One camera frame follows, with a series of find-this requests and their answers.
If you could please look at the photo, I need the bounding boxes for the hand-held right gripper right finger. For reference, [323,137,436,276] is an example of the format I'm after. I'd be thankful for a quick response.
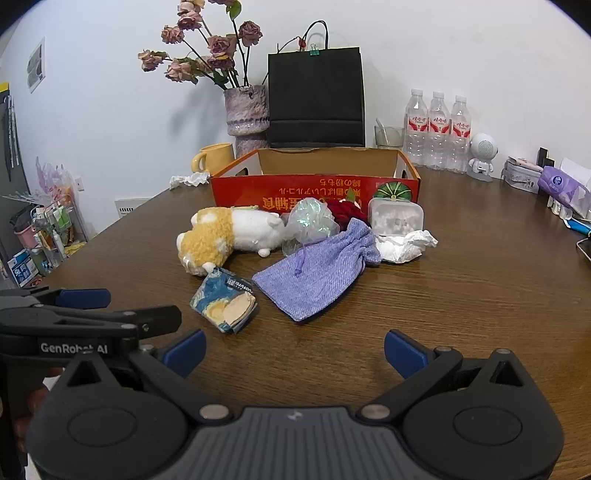
[359,329,532,424]

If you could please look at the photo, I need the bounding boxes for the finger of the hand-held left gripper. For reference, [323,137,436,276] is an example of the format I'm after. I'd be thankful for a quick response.
[32,304,182,335]
[0,286,112,311]

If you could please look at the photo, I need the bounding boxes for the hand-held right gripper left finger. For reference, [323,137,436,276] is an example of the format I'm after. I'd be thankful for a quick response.
[60,329,234,425]

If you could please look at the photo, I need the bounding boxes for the blue printed tissue packet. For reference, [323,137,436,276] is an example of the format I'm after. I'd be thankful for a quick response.
[189,268,259,334]

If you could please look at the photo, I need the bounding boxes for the purple drawstring pouch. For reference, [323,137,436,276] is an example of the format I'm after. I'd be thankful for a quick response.
[252,218,383,322]

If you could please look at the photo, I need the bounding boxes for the yellow and white plush toy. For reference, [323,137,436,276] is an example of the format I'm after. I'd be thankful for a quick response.
[176,206,287,277]

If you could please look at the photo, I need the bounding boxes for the translucent plastic box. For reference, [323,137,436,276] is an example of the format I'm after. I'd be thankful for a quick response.
[368,198,426,236]

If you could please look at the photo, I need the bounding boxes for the red fabric rose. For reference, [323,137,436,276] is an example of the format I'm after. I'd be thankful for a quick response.
[327,188,370,229]

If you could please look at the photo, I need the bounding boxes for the iridescent mesh pouch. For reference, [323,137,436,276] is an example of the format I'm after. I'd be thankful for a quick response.
[281,198,341,257]

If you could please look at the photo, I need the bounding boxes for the red cardboard box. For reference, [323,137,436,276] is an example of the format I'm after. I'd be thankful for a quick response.
[210,148,422,222]

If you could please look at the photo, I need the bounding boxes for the person's left hand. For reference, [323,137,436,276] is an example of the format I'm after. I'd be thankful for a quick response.
[14,367,65,452]

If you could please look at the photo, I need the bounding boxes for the large crumpled white tissue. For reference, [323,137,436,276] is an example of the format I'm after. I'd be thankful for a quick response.
[375,229,439,264]

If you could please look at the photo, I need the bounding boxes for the small crumpled white tissue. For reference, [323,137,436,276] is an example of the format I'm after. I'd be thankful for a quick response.
[169,172,211,190]

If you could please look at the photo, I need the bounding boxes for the green striped round ornament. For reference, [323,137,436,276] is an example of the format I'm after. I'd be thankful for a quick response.
[376,181,413,202]

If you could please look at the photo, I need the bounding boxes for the yellow mug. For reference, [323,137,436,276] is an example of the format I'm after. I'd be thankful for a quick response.
[191,143,236,178]

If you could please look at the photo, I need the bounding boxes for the grey floral tin box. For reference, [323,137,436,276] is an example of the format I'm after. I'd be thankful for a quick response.
[501,168,541,193]

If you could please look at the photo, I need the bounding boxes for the small white bottles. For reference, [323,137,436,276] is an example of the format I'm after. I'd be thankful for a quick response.
[547,196,575,220]

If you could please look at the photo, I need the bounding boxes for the glass cup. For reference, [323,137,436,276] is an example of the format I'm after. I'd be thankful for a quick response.
[374,124,404,149]

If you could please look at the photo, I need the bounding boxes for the white robot figurine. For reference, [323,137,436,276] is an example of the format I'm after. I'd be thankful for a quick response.
[466,133,498,181]

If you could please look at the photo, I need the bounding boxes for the clear water bottle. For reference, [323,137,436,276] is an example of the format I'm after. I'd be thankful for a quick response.
[405,89,430,168]
[427,91,452,171]
[448,95,472,174]

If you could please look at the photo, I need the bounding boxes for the purple mottled vase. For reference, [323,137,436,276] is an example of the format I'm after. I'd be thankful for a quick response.
[224,84,269,160]

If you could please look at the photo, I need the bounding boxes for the pink lid tin box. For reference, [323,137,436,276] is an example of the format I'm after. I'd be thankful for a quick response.
[505,157,544,174]

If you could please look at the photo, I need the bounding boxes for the purple tissue pack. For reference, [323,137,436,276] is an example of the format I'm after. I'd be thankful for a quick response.
[538,166,591,217]

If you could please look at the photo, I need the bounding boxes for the white paper card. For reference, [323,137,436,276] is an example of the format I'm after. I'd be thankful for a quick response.
[558,157,589,188]

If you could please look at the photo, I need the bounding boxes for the black paper bag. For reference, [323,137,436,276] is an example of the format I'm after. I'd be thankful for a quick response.
[267,21,366,149]

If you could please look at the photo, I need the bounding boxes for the dried pink roses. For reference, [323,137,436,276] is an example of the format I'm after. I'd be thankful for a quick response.
[137,0,263,90]

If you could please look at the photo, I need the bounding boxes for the wire rack with sundries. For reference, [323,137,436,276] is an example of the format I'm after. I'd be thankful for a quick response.
[0,157,90,287]

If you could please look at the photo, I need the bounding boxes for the dark wall organizer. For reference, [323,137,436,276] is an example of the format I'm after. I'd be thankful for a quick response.
[0,82,21,185]

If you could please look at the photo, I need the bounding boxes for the wall poster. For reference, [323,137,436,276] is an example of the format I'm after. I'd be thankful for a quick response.
[26,37,47,94]

